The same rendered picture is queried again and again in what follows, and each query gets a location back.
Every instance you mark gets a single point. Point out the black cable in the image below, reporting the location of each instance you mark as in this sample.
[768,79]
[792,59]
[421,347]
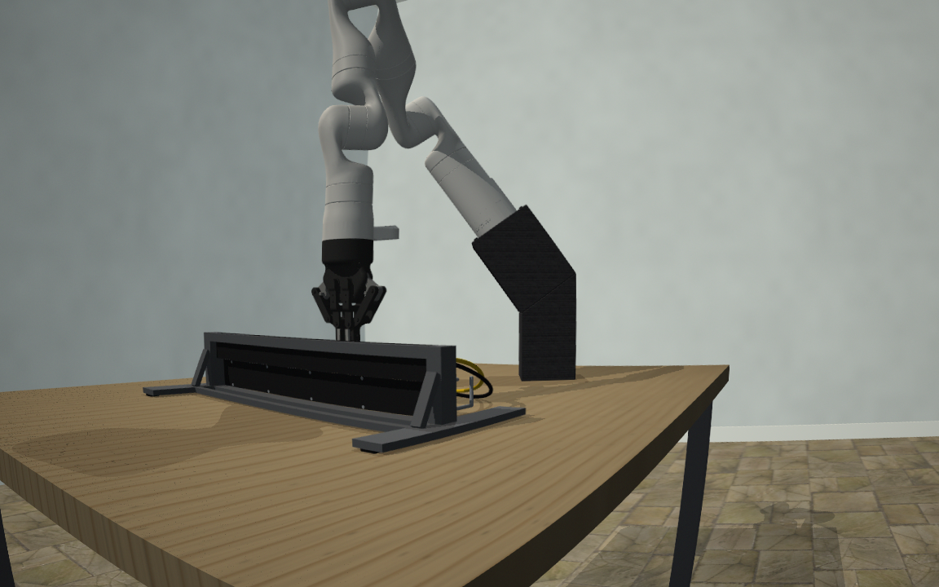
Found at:
[480,377]

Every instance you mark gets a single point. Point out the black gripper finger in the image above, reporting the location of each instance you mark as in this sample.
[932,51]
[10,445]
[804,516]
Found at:
[364,311]
[329,306]

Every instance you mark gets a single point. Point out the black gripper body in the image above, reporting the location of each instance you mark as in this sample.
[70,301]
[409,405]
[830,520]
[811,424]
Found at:
[348,258]

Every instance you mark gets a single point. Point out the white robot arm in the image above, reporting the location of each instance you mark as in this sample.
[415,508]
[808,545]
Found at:
[357,78]

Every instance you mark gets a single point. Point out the dark grey patch panel rack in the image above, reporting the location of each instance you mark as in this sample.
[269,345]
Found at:
[434,402]

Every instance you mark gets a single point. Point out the yellow cable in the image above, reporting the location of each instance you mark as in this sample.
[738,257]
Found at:
[474,366]

